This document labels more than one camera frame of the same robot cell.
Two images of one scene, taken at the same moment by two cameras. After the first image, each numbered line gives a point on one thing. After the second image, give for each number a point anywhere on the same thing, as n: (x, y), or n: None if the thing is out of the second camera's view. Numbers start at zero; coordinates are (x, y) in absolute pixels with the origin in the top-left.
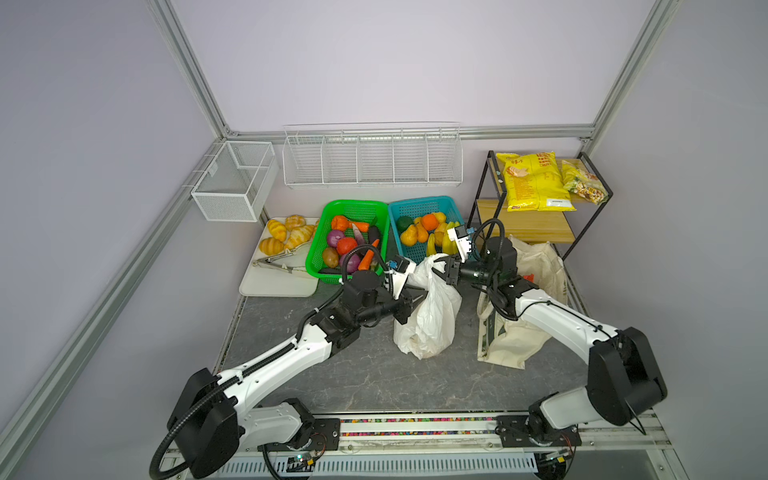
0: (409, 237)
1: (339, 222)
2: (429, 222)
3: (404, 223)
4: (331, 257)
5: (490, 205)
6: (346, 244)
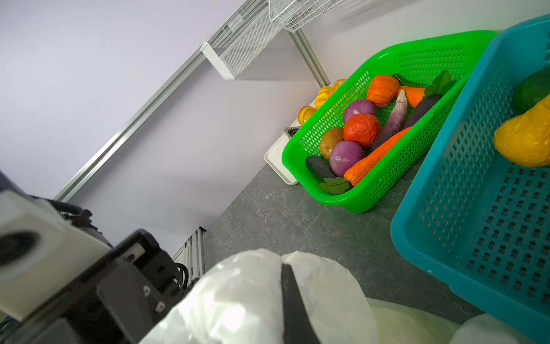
0: (524, 140)
1: (381, 90)
2: None
3: (531, 92)
4: (331, 135)
5: None
6: (362, 128)
